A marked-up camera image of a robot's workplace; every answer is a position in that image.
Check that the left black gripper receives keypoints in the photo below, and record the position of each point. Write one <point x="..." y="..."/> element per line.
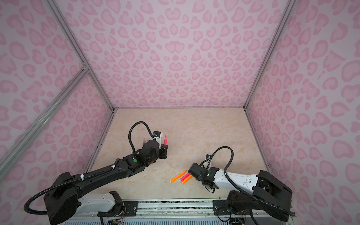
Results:
<point x="164" y="151"/>

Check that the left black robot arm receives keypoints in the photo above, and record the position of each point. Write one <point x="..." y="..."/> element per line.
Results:
<point x="62" y="201"/>

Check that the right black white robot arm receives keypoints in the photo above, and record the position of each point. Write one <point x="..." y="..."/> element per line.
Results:
<point x="260" y="191"/>

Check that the orange marker pen right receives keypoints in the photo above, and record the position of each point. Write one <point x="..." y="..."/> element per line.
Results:
<point x="187" y="179"/>

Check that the orange marker pen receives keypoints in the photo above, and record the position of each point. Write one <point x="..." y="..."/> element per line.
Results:
<point x="178" y="176"/>
<point x="187" y="179"/>

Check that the orange marker pen left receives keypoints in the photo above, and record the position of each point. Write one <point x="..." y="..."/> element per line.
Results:
<point x="178" y="176"/>

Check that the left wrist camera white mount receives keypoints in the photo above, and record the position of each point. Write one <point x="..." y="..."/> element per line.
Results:
<point x="158" y="137"/>

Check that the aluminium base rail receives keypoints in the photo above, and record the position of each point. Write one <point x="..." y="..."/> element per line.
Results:
<point x="176" y="212"/>

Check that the aluminium frame strut left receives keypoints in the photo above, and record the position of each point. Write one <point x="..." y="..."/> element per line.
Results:
<point x="37" y="127"/>

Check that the aluminium frame corner post right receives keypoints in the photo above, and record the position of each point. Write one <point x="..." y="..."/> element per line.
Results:
<point x="284" y="20"/>

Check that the aluminium frame corner post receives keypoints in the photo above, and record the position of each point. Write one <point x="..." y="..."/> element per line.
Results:
<point x="60" y="19"/>
<point x="284" y="20"/>

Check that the aluminium frame corner post left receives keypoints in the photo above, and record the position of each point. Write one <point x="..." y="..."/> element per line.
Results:
<point x="60" y="19"/>

